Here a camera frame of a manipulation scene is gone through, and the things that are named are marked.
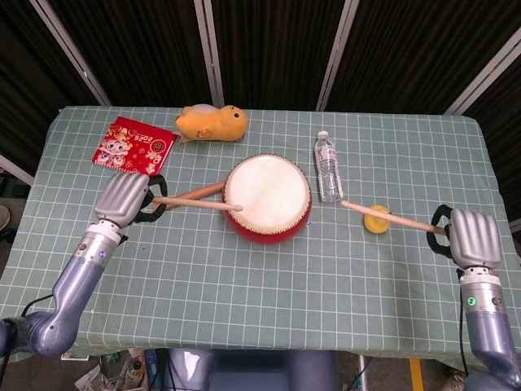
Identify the dark pleated curtain panel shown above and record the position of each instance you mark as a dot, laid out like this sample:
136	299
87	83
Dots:
415	53
272	49
142	49
28	81

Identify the green grid cutting mat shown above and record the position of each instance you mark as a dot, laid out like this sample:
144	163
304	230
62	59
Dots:
244	293

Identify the red drum with white skin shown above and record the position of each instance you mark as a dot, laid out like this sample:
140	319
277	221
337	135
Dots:
264	191

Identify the blue-grey robot torso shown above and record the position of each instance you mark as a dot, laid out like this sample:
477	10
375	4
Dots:
252	370

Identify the light wooden drumstick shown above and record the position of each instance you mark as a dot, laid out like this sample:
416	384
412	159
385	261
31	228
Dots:
195	203
407	222

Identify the clear plastic water bottle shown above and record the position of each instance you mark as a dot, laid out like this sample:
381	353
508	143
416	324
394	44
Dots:
329	171

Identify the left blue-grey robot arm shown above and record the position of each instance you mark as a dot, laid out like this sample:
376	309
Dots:
77	281

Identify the yellow pear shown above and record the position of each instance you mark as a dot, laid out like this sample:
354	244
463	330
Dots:
373	226

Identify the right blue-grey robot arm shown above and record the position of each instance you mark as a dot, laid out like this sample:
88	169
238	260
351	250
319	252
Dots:
486	317

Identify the white partition post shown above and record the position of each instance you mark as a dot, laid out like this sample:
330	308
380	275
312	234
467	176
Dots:
484	73
73	53
335	57
209	53

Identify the yellow plush animal toy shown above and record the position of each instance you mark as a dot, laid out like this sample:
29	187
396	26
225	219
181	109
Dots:
215	124

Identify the thick brown wooden rod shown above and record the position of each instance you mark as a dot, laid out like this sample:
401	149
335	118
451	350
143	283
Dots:
195	193

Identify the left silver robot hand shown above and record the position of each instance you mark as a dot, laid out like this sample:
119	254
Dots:
120	199

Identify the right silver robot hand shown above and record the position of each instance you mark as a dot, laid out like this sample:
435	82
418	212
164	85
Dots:
474	240

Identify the red spiral notebook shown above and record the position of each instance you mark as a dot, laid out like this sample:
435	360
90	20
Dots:
134	146

